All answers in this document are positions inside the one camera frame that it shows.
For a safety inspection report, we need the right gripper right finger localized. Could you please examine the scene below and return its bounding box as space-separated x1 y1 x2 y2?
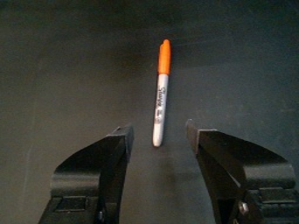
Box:
185 118 299 224

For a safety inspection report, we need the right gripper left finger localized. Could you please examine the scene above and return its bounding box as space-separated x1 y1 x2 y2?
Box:
38 125 137 224

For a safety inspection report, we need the grey marker pen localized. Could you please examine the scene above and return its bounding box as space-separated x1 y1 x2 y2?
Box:
151 38 174 148

